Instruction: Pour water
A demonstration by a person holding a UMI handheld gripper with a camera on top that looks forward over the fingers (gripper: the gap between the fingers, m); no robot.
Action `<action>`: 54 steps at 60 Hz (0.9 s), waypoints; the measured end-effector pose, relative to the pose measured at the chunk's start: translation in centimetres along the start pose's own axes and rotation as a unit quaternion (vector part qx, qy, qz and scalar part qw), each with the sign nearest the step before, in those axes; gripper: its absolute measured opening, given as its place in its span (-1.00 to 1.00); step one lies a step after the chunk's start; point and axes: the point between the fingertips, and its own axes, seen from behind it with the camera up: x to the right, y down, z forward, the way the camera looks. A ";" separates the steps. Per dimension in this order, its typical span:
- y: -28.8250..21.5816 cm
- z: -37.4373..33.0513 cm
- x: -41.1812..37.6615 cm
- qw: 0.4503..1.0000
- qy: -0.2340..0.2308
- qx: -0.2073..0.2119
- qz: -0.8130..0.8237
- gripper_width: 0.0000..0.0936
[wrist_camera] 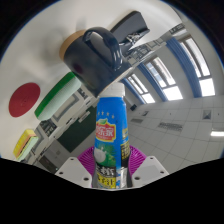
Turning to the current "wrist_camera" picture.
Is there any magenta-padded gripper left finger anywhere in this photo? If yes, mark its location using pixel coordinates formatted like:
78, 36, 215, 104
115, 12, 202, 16
54, 145, 98, 189

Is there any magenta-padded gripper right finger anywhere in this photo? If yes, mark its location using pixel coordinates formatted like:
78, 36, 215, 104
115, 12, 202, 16
126, 144, 170, 189

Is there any blue white-capped drink bottle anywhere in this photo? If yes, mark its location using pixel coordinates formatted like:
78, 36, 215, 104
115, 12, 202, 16
90, 82, 130, 190

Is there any dark green blackboard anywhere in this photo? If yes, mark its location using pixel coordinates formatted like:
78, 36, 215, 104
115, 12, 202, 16
56, 106, 98, 154

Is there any group of ceiling lights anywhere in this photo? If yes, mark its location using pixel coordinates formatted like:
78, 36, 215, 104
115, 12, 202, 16
129, 109, 224, 138

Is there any classroom window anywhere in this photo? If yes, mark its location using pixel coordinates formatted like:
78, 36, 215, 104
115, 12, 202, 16
128, 73, 156, 104
179, 35, 216, 98
146, 56, 184, 101

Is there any flat round red coaster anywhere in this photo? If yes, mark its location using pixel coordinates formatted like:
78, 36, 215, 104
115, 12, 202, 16
8, 82, 41, 118

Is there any dark blue mug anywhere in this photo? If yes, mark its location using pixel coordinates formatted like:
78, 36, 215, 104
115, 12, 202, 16
63, 27, 134, 98

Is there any round cork coaster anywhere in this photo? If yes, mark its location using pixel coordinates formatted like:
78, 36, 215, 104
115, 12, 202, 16
59, 29, 87, 61

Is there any bunch of keys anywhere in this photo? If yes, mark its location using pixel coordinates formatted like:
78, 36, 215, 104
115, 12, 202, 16
125, 31, 150, 45

